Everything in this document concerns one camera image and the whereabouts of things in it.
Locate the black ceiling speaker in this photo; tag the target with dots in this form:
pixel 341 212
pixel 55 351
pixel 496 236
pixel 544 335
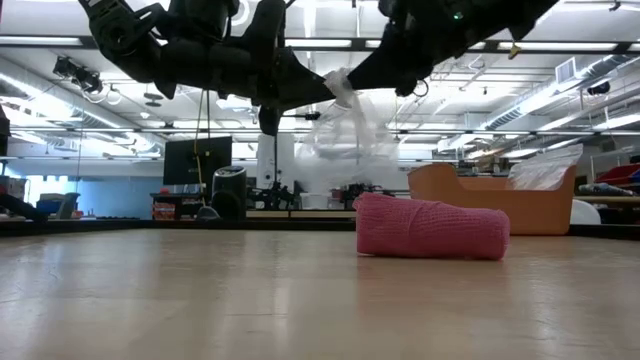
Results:
pixel 599 88

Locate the pink elastic bandage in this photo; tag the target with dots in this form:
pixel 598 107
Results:
pixel 430 230

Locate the black cylindrical appliance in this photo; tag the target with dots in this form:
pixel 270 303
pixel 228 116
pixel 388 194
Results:
pixel 229 192

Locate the grey-green bundle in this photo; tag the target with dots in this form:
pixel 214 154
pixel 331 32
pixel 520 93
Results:
pixel 602 189

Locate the orange plastic bin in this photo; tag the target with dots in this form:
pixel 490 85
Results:
pixel 540 215

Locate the white round object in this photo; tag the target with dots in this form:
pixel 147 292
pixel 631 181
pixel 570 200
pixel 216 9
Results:
pixel 585 214

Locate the clear plastic bag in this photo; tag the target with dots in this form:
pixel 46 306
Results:
pixel 545 170
pixel 350 145

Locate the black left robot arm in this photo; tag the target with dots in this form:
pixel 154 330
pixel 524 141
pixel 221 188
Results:
pixel 190 50

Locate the black sloped object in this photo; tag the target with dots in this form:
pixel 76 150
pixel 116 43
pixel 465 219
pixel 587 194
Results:
pixel 20 207

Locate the red storage bin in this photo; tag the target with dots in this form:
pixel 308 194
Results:
pixel 617 175

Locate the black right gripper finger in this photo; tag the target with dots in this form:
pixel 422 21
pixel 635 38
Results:
pixel 390 70

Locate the black monitor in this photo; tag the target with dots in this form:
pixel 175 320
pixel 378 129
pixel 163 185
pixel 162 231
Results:
pixel 197 160

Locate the grey dome-shaped base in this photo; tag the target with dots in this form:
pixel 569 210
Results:
pixel 206 214

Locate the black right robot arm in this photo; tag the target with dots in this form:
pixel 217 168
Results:
pixel 510 15

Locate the wooden background table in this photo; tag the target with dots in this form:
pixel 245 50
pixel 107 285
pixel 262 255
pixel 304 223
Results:
pixel 300 214

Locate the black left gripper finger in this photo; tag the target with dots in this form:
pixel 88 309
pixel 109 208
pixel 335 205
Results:
pixel 310 87
pixel 269 120

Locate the blue storage bin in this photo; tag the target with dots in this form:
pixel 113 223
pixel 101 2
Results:
pixel 57 205

